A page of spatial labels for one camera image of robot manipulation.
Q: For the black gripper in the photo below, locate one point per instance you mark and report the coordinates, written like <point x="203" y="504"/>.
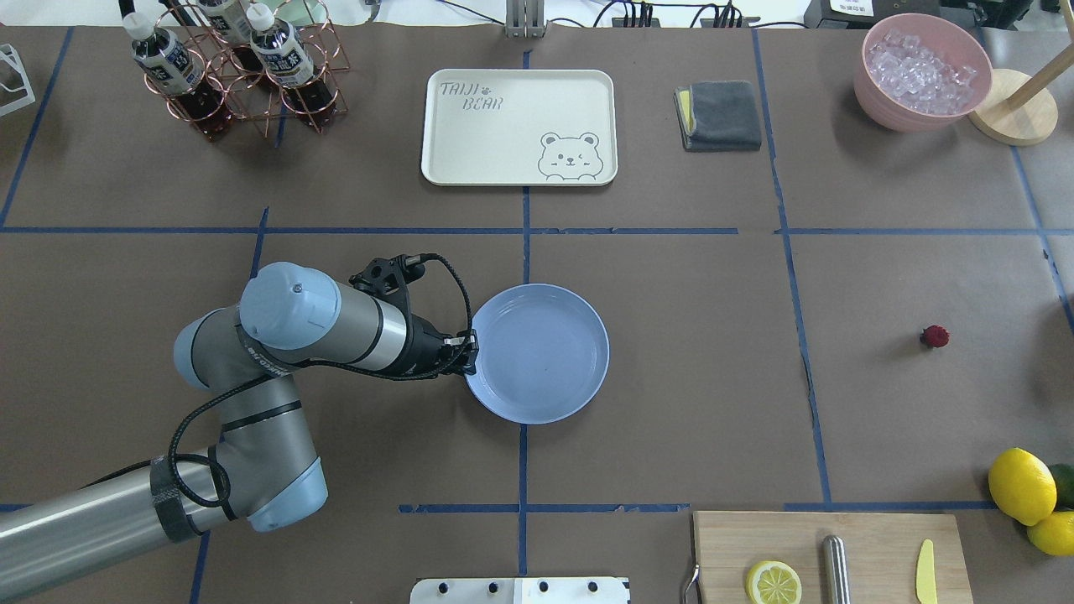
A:
<point x="425" y="346"/>

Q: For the blue plate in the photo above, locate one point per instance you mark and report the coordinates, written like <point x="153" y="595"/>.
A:
<point x="543" y="354"/>

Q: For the red strawberry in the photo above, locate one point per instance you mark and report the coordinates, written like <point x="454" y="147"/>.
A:
<point x="934" y="336"/>

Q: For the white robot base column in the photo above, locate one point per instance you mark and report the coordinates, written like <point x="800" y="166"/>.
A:
<point x="566" y="589"/>

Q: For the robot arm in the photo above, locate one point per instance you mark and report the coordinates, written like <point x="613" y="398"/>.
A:
<point x="247" y="452"/>

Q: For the cream bear tray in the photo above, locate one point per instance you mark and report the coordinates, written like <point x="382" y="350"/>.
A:
<point x="515" y="127"/>

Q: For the dark drink bottle two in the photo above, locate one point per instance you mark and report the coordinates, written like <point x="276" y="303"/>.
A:
<point x="282" y="52"/>

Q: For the grey folded cloth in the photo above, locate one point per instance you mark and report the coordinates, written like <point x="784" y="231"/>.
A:
<point x="718" y="116"/>

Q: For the dark drink bottle three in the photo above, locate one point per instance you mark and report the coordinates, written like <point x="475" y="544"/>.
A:
<point x="229" y="20"/>

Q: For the dark drink bottle one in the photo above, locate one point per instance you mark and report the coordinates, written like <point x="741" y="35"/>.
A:
<point x="177" y="74"/>

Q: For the lemon half slice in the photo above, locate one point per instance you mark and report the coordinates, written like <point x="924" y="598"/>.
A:
<point x="773" y="581"/>

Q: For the steel cylinder tool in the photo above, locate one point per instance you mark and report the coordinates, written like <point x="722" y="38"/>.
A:
<point x="834" y="551"/>

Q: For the yellow plastic knife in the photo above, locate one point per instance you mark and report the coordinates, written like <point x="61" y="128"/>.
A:
<point x="925" y="573"/>

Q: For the pink bowl with ice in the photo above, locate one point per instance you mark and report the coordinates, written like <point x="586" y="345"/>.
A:
<point x="919" y="72"/>

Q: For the whole yellow lemon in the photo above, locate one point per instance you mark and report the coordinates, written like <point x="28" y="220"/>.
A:
<point x="1022" y="486"/>

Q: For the wooden stand base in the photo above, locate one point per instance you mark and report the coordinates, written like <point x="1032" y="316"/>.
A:
<point x="1019" y="110"/>

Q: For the green avocado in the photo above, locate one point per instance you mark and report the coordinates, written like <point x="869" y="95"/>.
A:
<point x="1063" y="476"/>

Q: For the copper wire bottle rack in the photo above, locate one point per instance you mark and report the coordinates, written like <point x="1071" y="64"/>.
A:
<point x="254" y="97"/>

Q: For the white wire cup rack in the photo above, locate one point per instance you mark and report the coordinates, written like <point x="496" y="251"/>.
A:
<point x="16" y="89"/>

